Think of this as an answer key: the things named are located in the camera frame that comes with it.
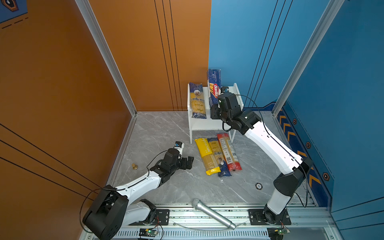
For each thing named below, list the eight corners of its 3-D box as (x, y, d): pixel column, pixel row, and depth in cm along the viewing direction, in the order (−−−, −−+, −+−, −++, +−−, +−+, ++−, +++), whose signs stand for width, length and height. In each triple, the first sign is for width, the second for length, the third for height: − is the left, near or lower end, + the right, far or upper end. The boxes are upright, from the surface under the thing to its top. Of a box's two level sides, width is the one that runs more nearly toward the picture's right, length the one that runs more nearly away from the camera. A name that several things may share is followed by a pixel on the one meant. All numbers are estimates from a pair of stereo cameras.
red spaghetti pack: (229, 172, 90) (230, 170, 87) (217, 136, 107) (218, 134, 104) (240, 170, 91) (241, 168, 88) (227, 135, 108) (227, 132, 105)
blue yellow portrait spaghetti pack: (219, 177, 88) (219, 176, 85) (208, 140, 105) (208, 138, 102) (230, 175, 88) (230, 173, 86) (217, 139, 105) (218, 136, 103)
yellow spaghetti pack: (207, 176, 89) (207, 173, 86) (194, 141, 105) (194, 138, 102) (220, 172, 91) (220, 169, 87) (206, 138, 106) (206, 135, 103)
